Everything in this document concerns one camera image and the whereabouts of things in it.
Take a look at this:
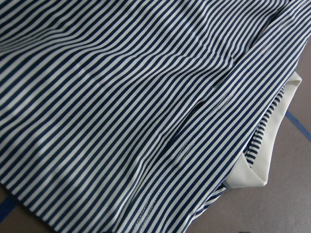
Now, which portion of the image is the navy white striped polo shirt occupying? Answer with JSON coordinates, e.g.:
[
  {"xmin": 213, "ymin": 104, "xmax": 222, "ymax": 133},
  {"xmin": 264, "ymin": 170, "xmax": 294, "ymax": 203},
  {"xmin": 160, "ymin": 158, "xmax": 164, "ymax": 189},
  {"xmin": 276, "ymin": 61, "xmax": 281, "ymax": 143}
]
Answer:
[{"xmin": 0, "ymin": 0, "xmax": 311, "ymax": 233}]

